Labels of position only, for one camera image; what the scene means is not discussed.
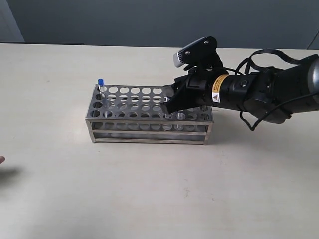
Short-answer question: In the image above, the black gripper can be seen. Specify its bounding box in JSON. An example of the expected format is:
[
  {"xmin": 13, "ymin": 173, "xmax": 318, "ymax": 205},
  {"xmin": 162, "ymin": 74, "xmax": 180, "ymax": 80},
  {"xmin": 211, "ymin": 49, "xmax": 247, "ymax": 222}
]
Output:
[{"xmin": 162, "ymin": 68, "xmax": 228, "ymax": 114}]

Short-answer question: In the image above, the blue capped tube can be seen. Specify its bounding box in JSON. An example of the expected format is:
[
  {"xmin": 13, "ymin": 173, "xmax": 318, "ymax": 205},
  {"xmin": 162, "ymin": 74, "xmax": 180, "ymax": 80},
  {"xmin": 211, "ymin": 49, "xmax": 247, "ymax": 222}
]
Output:
[
  {"xmin": 164, "ymin": 96, "xmax": 172, "ymax": 120},
  {"xmin": 96, "ymin": 78, "xmax": 105, "ymax": 100},
  {"xmin": 175, "ymin": 112, "xmax": 185, "ymax": 131}
]

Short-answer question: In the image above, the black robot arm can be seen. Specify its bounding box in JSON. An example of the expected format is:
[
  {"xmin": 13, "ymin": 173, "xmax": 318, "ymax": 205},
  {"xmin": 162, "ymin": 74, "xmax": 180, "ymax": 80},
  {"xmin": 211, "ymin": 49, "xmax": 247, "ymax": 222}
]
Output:
[{"xmin": 160, "ymin": 54, "xmax": 319, "ymax": 124}]

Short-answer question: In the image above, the stainless steel test tube rack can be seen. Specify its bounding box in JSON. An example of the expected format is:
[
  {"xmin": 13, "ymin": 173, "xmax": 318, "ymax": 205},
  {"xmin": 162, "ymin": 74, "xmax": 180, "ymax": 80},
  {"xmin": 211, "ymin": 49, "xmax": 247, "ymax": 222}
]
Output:
[{"xmin": 85, "ymin": 84, "xmax": 213, "ymax": 145}]

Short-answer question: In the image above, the person fingertip at left edge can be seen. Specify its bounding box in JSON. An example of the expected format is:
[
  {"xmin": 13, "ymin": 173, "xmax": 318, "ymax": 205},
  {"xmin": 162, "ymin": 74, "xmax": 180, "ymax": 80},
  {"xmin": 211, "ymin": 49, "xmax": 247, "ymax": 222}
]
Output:
[{"xmin": 0, "ymin": 156, "xmax": 5, "ymax": 164}]

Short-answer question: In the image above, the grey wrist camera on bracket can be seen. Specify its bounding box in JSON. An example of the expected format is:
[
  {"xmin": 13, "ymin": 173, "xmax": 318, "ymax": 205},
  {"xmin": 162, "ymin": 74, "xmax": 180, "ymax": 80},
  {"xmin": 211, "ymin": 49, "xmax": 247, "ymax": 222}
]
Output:
[{"xmin": 173, "ymin": 36, "xmax": 223, "ymax": 71}]

